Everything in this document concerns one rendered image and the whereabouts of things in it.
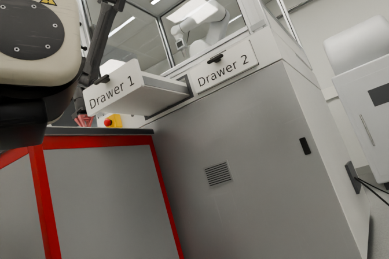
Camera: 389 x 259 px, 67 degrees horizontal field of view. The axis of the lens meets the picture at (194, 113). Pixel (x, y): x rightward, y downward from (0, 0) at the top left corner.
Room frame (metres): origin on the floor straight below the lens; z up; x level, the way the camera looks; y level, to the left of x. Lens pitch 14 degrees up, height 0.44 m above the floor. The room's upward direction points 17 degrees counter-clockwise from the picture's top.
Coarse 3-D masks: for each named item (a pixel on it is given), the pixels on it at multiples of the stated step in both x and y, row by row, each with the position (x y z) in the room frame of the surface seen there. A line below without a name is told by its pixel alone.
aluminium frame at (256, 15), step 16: (80, 0) 1.50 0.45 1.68; (240, 0) 1.08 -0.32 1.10; (256, 0) 1.05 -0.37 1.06; (80, 16) 1.51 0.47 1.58; (256, 16) 1.06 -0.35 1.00; (272, 16) 1.20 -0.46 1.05; (288, 16) 1.85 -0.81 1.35; (80, 32) 1.52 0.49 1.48; (240, 32) 1.10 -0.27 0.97; (288, 32) 1.48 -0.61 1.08; (208, 48) 1.17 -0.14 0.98; (224, 48) 1.14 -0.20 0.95; (192, 64) 1.22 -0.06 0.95
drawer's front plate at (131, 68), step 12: (132, 60) 0.95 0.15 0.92; (120, 72) 0.98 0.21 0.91; (132, 72) 0.95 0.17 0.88; (108, 84) 1.01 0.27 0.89; (144, 84) 0.96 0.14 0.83; (84, 96) 1.08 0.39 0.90; (96, 96) 1.05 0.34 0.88; (108, 96) 1.02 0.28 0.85; (120, 96) 0.99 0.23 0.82; (96, 108) 1.06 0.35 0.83
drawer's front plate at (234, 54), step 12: (240, 48) 1.09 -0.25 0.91; (228, 60) 1.12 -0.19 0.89; (240, 60) 1.10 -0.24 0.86; (252, 60) 1.08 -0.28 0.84; (192, 72) 1.20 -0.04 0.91; (204, 72) 1.18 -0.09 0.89; (216, 72) 1.15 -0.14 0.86; (228, 72) 1.13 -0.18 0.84; (240, 72) 1.12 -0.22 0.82; (204, 84) 1.19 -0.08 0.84; (216, 84) 1.17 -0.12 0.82
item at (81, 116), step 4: (76, 112) 1.21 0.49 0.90; (72, 116) 1.23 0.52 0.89; (76, 116) 1.21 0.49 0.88; (80, 116) 1.20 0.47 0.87; (84, 116) 1.21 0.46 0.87; (88, 116) 1.23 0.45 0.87; (92, 116) 1.24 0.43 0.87; (80, 120) 1.21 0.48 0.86; (92, 120) 1.24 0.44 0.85; (84, 124) 1.22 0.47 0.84
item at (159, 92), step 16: (144, 80) 0.99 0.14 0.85; (160, 80) 1.08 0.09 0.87; (176, 80) 1.19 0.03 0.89; (128, 96) 1.04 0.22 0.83; (144, 96) 1.09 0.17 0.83; (160, 96) 1.15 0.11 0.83; (176, 96) 1.21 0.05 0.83; (112, 112) 1.16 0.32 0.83; (128, 112) 1.22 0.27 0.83; (144, 112) 1.30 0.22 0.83
